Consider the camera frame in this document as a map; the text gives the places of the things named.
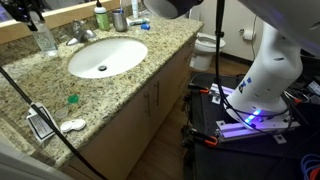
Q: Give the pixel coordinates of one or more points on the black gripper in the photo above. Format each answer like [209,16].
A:
[25,11]

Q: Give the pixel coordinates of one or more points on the clear plastic water bottle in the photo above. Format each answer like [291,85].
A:
[43,36]

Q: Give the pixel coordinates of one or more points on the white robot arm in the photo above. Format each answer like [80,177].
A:
[289,26]

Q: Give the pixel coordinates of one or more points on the green soap dispenser bottle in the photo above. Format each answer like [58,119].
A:
[101,16]

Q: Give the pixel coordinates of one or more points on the wood framed mirror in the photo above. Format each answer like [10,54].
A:
[12,30]

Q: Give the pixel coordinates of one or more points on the chrome faucet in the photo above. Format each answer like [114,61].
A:
[80,34]

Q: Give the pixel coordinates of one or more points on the white oval sink basin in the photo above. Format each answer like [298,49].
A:
[107,58]

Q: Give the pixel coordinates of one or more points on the stainless steel cup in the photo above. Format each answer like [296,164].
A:
[119,20]

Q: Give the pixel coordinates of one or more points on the green contact lens cap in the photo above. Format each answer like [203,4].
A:
[73,99]

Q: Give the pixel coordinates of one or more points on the clear round lid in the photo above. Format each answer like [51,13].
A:
[61,113]

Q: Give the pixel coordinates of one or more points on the white toothpaste tube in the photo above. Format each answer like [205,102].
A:
[137,21]

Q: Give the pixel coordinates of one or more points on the blue round cap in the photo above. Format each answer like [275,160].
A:
[145,26]

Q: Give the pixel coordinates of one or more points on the white contact lens case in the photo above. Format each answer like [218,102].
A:
[76,124]

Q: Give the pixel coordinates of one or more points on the wooden vanity cabinet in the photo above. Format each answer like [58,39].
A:
[123,112]

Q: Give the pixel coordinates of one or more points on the white toilet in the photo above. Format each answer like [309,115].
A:
[204,50]

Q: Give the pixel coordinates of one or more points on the orange black clamp rear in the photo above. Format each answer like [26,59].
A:
[201,89]

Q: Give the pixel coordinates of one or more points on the orange black clamp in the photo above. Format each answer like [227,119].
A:
[206,139]
[201,89]

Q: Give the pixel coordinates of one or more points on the toilet paper roll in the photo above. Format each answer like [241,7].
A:
[247,34]

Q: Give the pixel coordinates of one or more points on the black robot cart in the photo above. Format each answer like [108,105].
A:
[257,158]

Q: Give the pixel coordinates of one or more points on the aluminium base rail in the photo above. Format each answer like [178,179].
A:
[253,127]

